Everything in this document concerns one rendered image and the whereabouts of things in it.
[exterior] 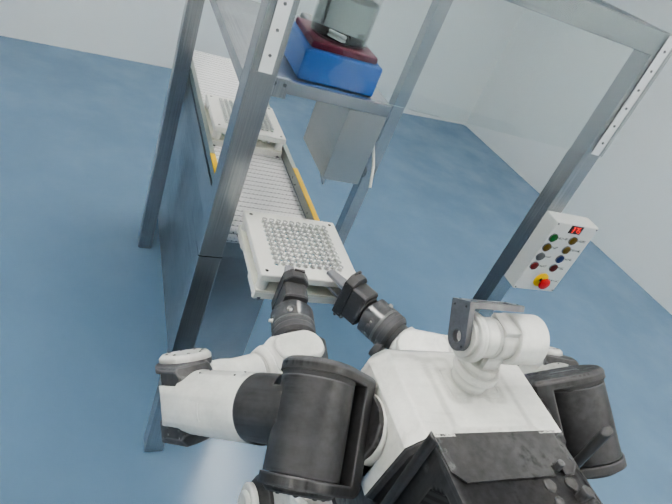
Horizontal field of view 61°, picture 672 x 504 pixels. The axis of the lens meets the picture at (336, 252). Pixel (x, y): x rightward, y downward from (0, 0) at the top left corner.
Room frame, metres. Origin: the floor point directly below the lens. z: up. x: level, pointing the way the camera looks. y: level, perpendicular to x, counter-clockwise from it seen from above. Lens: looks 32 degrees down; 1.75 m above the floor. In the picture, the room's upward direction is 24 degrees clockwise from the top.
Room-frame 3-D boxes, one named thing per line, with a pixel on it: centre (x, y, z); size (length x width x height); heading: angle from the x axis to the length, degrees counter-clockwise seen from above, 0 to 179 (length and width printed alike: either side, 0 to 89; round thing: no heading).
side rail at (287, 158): (1.95, 0.39, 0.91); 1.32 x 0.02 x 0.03; 30
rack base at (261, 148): (1.82, 0.47, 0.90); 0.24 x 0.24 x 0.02; 31
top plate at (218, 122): (1.82, 0.47, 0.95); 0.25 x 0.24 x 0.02; 121
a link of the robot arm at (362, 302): (1.03, -0.11, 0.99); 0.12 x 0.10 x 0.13; 62
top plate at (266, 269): (1.14, 0.08, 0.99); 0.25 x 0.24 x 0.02; 30
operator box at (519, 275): (1.65, -0.61, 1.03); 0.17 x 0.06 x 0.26; 120
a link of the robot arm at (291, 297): (0.93, 0.04, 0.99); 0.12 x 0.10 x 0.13; 22
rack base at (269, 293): (1.14, 0.08, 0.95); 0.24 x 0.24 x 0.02; 30
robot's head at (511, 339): (0.61, -0.24, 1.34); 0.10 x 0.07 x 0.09; 120
